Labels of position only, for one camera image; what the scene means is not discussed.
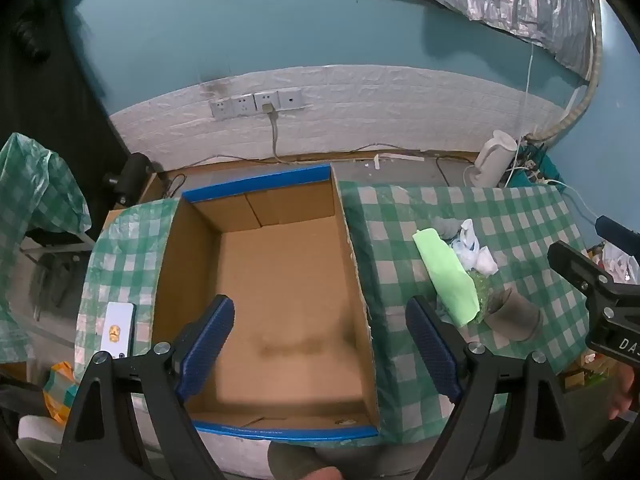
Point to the black cylindrical device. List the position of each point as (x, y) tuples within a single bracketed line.
[(132, 175)]

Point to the dark metal chair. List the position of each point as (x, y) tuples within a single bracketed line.
[(55, 245)]

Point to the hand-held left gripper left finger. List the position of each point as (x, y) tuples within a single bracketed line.
[(210, 345)]

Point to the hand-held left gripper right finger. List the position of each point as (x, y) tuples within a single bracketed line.
[(432, 345)]

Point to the light green cloth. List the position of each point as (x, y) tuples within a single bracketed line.
[(445, 275)]

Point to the teal plastic basket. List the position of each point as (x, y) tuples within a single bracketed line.
[(545, 167)]

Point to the grey wall outlet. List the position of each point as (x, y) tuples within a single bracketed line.
[(243, 105), (265, 100), (290, 98), (220, 108)]

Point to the crumpled white bag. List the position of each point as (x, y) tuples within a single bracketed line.
[(620, 262)]

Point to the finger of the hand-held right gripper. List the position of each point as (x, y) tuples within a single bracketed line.
[(575, 262), (617, 230)]

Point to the white plastic bag blue print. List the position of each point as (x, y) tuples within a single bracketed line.
[(465, 245)]

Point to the white cloth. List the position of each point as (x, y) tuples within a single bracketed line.
[(486, 261)]

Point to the green checked tablecloth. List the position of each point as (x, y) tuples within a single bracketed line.
[(400, 220)]

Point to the green checked plastic sheet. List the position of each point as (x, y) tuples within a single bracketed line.
[(30, 180)]

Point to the cardboard box with blue tape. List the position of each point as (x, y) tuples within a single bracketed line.
[(285, 270)]

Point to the grey sock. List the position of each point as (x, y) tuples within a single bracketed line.
[(445, 225)]

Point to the white electric kettle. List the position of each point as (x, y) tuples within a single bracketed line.
[(492, 157)]

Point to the person's right hand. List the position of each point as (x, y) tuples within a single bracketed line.
[(624, 395)]

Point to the white flat box gold emblem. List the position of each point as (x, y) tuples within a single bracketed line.
[(117, 330)]

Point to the orange yellow bag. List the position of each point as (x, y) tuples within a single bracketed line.
[(60, 390)]

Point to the green bubble wrap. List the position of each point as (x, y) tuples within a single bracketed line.
[(482, 287)]

